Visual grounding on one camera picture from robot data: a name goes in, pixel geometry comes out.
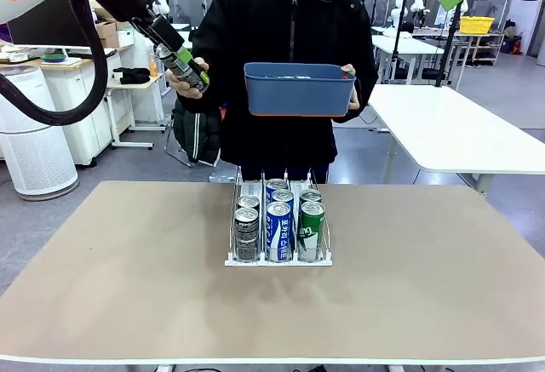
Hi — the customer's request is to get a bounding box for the person's left forearm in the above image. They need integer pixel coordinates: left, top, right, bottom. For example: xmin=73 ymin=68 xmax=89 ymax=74
xmin=331 ymin=69 xmax=378 ymax=124

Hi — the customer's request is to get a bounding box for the person in black jacket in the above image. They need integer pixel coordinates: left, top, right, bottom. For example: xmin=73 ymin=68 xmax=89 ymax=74
xmin=176 ymin=0 xmax=379 ymax=185

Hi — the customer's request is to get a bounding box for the metal frame chair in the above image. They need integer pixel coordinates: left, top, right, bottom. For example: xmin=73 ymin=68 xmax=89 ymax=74
xmin=163 ymin=120 xmax=201 ymax=168

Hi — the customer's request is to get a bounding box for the black corrugated cable hose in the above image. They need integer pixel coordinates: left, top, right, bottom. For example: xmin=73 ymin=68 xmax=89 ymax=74
xmin=0 ymin=0 xmax=108 ymax=127

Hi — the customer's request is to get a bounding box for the person's right hand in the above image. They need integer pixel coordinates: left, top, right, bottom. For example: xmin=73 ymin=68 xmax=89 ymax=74
xmin=164 ymin=60 xmax=211 ymax=100

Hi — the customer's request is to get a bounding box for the black computer monitor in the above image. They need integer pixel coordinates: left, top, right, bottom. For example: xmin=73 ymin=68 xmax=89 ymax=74
xmin=6 ymin=0 xmax=102 ymax=49

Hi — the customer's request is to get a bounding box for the white wire can dispenser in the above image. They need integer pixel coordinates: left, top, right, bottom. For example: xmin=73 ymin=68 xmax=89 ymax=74
xmin=224 ymin=165 xmax=334 ymax=267

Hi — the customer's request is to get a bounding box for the person's right forearm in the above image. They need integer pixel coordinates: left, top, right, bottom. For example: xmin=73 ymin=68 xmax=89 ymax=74
xmin=176 ymin=60 xmax=223 ymax=112

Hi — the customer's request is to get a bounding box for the white air purifier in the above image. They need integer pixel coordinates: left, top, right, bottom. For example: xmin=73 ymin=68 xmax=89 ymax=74
xmin=0 ymin=65 xmax=81 ymax=202

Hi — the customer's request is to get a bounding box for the black cloth bundle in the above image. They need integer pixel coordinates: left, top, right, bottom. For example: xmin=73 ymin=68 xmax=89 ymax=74
xmin=112 ymin=66 xmax=151 ymax=85

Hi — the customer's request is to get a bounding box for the white background table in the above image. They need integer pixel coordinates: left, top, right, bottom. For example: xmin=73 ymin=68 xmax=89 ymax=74
xmin=370 ymin=33 xmax=446 ymax=86

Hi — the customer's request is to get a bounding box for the black Pepsi can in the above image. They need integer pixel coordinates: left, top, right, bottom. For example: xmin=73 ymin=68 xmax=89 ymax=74
xmin=233 ymin=207 xmax=260 ymax=261
xmin=155 ymin=43 xmax=210 ymax=94
xmin=236 ymin=194 xmax=261 ymax=212

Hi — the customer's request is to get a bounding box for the blue plastic bin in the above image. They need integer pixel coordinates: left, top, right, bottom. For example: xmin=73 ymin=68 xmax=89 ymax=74
xmin=244 ymin=61 xmax=357 ymax=117

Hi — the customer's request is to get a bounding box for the black tripod stand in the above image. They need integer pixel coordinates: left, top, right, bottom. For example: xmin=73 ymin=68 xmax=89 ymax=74
xmin=433 ymin=3 xmax=468 ymax=89

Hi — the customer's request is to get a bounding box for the person's left hand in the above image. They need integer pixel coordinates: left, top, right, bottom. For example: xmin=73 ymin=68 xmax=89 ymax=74
xmin=340 ymin=63 xmax=359 ymax=112

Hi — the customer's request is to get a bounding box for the wooden shelf rack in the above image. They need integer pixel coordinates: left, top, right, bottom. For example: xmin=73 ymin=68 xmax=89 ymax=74
xmin=455 ymin=31 xmax=507 ymax=66

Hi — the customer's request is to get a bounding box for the yellow plastic basket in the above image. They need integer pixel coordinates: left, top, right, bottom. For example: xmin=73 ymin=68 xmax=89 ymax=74
xmin=459 ymin=16 xmax=496 ymax=35

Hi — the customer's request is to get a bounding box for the white cabinet desk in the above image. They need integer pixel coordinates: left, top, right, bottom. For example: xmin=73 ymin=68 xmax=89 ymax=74
xmin=0 ymin=43 xmax=131 ymax=167

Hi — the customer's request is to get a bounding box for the small wooden rolling table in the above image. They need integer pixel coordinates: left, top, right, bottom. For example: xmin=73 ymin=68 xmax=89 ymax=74
xmin=100 ymin=72 xmax=167 ymax=151

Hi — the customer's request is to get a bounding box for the dark green striped jacket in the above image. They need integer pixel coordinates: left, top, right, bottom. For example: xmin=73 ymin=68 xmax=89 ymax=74
xmin=172 ymin=99 xmax=222 ymax=167

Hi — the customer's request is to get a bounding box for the large white side table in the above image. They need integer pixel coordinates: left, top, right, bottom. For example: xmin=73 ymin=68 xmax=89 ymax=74
xmin=365 ymin=84 xmax=545 ymax=197

